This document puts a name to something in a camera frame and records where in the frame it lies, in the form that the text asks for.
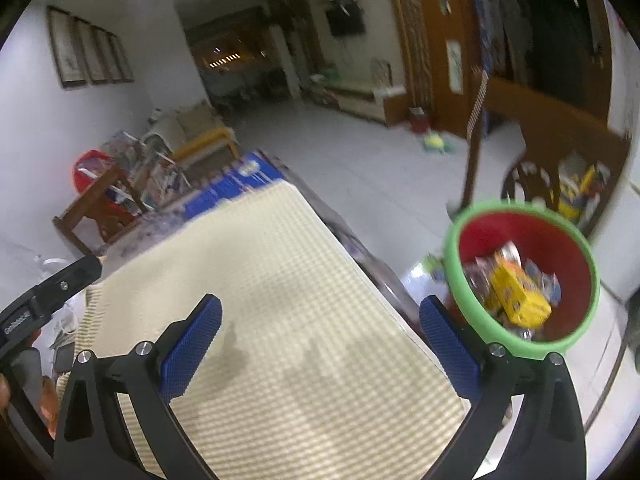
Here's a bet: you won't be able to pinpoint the yellow lemon tea carton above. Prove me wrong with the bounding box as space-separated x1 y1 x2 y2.
485 256 552 330

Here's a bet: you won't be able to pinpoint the red green trash bin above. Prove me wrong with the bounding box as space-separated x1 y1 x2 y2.
442 200 600 360

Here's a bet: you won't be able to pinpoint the left hand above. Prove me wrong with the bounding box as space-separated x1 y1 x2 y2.
1 348 54 441

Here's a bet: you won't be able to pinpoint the wooden chair at table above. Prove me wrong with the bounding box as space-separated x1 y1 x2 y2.
52 166 150 256

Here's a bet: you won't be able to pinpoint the green striped table cloth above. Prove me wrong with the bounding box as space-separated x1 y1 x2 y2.
76 182 466 479

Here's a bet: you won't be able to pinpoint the blue book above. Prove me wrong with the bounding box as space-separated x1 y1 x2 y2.
183 152 284 220

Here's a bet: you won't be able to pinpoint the yellow wooden bench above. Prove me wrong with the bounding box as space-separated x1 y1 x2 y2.
170 127 240 166

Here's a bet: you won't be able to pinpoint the wooden chair right side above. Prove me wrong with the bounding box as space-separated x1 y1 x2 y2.
444 64 632 239

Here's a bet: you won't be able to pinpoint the green plush toy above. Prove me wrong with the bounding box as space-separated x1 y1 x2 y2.
422 131 454 154

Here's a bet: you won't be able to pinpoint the small red floor bin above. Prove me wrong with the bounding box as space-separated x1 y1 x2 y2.
409 107 431 134

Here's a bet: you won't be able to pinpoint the tv cabinet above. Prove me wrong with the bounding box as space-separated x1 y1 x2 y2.
309 80 409 127

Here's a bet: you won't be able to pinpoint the framed pictures on wall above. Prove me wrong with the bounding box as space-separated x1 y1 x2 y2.
46 6 134 90

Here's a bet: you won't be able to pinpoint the wall mounted television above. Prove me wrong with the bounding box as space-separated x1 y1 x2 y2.
326 2 366 38

